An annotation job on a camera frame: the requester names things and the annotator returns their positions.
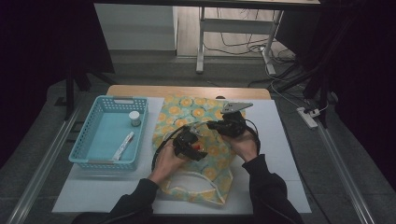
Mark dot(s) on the person's right hand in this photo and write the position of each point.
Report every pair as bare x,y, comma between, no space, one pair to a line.
246,146

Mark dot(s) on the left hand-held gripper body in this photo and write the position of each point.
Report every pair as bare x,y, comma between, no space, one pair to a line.
185,140

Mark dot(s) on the person's left hand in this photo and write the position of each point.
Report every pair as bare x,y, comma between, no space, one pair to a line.
166,163

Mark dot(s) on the wooden table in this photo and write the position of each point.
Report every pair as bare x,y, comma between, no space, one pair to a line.
186,91

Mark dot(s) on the dark curtain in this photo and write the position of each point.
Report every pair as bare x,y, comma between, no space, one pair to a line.
367,77
37,46

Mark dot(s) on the fruit print tote bag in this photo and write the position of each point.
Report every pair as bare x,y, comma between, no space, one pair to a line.
186,109

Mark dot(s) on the blue plastic basket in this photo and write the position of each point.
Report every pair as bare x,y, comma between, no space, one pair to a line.
106,140

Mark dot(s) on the small white lidded jar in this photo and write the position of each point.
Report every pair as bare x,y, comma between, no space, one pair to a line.
134,118

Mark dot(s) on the white desk frame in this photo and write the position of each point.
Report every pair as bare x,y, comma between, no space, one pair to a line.
233,26

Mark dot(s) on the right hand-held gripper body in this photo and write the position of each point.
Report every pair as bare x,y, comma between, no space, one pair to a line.
235,124

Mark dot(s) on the white power strip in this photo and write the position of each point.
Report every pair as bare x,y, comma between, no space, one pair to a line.
307,117

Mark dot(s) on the white tube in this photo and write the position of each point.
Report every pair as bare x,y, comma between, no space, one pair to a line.
123,146

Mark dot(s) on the white table mat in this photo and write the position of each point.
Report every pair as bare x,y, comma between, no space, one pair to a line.
274,149

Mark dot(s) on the metal floor rail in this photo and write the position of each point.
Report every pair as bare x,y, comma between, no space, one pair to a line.
40,168
342,174

